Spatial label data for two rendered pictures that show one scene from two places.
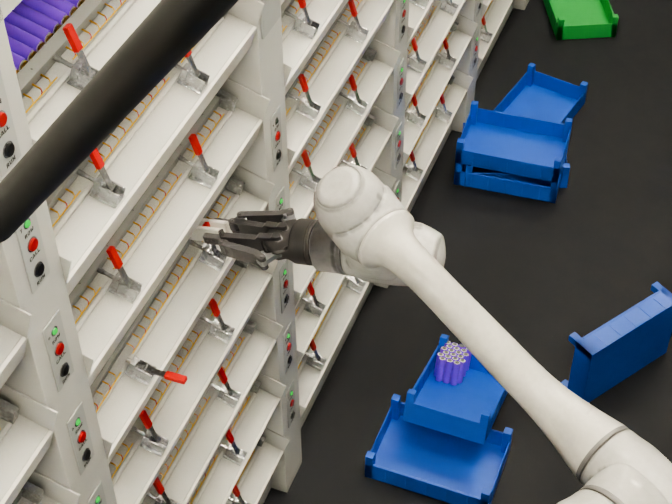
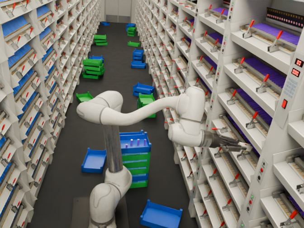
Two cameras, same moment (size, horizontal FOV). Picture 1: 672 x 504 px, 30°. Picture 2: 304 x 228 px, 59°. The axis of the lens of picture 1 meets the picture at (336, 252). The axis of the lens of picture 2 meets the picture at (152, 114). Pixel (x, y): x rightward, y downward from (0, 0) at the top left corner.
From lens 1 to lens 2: 2.51 m
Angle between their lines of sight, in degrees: 102
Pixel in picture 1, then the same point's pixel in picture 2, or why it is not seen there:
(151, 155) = (243, 79)
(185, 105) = (254, 88)
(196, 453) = (218, 192)
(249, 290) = (240, 201)
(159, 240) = (238, 112)
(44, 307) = (220, 60)
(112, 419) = (218, 123)
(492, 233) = not seen: outside the picture
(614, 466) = (102, 103)
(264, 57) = (272, 129)
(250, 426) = not seen: outside the picture
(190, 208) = (242, 121)
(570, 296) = not seen: outside the picture
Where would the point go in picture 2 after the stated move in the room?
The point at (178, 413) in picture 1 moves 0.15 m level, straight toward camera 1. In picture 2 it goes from (220, 164) to (202, 152)
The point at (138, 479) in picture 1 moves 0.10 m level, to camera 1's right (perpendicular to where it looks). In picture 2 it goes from (213, 150) to (201, 153)
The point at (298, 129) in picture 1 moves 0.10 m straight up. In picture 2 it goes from (277, 216) to (285, 197)
